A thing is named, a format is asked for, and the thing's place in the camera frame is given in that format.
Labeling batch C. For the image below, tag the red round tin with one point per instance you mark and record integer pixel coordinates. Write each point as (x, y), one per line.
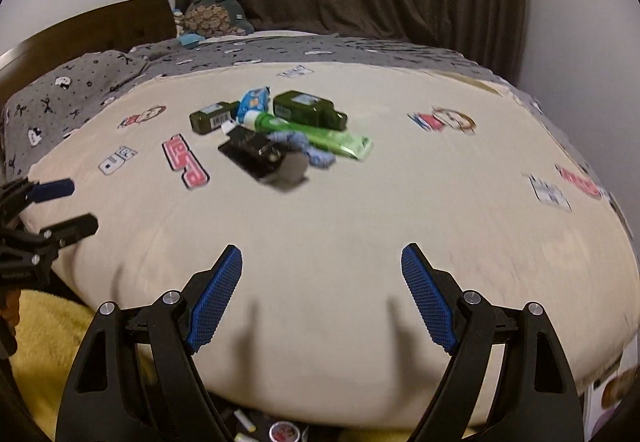
(283, 431)

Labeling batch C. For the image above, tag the grey patterned blanket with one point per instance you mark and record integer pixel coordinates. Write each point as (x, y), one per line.
(39, 117)

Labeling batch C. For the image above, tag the small dark green bottle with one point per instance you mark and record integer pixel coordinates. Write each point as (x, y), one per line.
(211, 118)

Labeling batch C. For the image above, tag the large dark green bottle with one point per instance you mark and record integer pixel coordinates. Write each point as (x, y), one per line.
(310, 110)

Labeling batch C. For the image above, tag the beige cartoon duvet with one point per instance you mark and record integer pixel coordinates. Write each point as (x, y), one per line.
(322, 326)

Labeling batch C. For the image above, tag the green tube white cap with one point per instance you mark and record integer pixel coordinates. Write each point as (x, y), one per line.
(341, 143)

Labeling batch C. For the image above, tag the blue cloth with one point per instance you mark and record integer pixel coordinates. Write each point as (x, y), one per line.
(299, 141)

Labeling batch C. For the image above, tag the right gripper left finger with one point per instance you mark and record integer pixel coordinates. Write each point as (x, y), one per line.
(134, 379)

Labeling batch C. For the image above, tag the yellow fluffy rug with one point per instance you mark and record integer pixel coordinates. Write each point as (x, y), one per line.
(48, 336)

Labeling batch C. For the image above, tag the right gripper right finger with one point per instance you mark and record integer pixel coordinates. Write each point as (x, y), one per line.
(536, 397)

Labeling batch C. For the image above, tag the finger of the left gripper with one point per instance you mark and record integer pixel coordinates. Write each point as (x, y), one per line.
(71, 231)
(43, 192)

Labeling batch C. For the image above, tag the blue snack wrapper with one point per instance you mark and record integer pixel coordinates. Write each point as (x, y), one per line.
(255, 99)

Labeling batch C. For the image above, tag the patterned plush toy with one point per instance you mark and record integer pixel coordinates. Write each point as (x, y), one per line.
(213, 18)

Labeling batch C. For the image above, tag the black package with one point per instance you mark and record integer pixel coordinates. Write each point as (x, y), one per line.
(265, 160)

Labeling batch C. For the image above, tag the light blue small item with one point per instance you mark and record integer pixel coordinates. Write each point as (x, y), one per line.
(190, 40)

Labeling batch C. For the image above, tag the brown wooden headboard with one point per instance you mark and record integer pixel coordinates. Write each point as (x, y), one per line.
(119, 26)

